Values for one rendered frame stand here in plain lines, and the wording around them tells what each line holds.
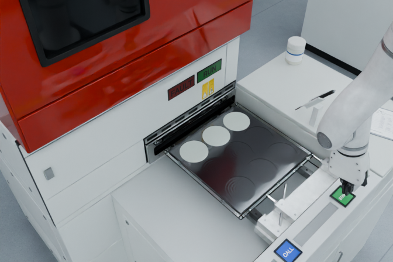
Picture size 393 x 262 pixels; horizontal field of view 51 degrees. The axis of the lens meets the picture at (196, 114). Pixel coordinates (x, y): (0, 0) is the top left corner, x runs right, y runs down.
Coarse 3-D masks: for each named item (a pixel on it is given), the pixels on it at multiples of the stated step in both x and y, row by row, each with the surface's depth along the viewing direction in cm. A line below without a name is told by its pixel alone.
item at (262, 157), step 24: (216, 120) 154; (240, 144) 146; (264, 144) 145; (288, 144) 145; (192, 168) 138; (216, 168) 138; (240, 168) 138; (264, 168) 138; (288, 168) 138; (216, 192) 131; (240, 192) 131; (264, 192) 131
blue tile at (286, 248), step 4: (284, 244) 111; (288, 244) 111; (280, 248) 110; (284, 248) 110; (288, 248) 110; (292, 248) 110; (280, 252) 110; (284, 252) 110; (288, 252) 110; (292, 252) 110; (296, 252) 110; (284, 256) 109; (288, 256) 109; (292, 256) 109; (296, 256) 109; (288, 260) 108; (292, 260) 108
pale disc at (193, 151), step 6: (186, 144) 146; (192, 144) 146; (198, 144) 146; (204, 144) 146; (180, 150) 144; (186, 150) 144; (192, 150) 144; (198, 150) 144; (204, 150) 144; (186, 156) 142; (192, 156) 142; (198, 156) 142; (204, 156) 142; (192, 162) 140
